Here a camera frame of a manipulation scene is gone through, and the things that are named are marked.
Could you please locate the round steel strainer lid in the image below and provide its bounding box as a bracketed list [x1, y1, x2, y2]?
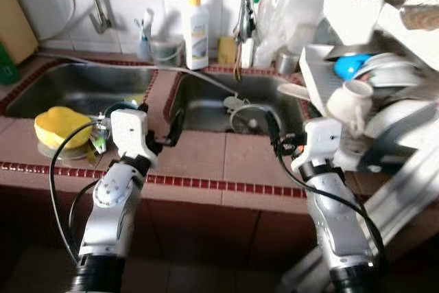
[230, 104, 275, 136]

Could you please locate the chrome gooseneck faucet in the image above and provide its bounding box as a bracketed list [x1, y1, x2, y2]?
[233, 0, 260, 81]

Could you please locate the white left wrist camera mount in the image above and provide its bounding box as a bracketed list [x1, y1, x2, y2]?
[110, 108, 158, 167]

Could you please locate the plain white mug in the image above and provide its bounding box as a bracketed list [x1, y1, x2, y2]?
[326, 80, 375, 134]

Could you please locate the clear plastic bucket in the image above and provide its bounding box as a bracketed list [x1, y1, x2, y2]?
[150, 34, 185, 67]

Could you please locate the clear plastic bag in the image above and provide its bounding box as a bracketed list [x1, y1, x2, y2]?
[254, 0, 327, 67]

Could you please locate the white dish rack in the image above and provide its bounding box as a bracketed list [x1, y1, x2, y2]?
[300, 0, 439, 174]

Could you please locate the small steel cup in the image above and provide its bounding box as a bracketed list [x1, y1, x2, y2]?
[276, 51, 299, 75]

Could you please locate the blue plastic bowl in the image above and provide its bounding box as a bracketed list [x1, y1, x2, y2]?
[334, 54, 372, 81]

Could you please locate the white detergent bottle yellow cap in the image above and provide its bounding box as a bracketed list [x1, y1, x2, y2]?
[184, 0, 210, 71]

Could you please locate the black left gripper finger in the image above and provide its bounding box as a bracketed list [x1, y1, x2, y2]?
[167, 110, 185, 146]

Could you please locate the yellow plastic bowl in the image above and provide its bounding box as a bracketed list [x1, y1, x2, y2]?
[34, 106, 93, 150]

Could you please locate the white plate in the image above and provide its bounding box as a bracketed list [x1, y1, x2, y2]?
[353, 53, 420, 89]

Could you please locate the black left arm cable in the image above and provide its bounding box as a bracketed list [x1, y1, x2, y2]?
[48, 120, 105, 266]

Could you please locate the clear toothbrush cup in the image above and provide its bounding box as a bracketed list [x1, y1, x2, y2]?
[136, 32, 155, 62]

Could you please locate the white hose end piece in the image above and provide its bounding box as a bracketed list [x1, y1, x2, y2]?
[223, 95, 251, 112]

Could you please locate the blue white toothbrush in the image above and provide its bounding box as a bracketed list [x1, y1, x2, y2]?
[141, 10, 155, 40]

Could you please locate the steel sink basin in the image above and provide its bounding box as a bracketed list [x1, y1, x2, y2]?
[168, 70, 322, 136]
[3, 62, 160, 119]

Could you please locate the plain yellow sponge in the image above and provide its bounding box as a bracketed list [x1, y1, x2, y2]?
[218, 36, 237, 65]

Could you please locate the white leaning frame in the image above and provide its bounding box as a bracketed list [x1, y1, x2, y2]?
[278, 139, 439, 293]

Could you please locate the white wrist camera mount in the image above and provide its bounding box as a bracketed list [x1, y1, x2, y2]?
[292, 118, 342, 174]
[110, 108, 158, 167]

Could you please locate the round steel bowl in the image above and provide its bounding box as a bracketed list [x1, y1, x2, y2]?
[38, 139, 97, 163]

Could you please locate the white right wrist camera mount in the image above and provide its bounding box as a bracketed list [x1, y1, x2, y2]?
[292, 118, 342, 174]

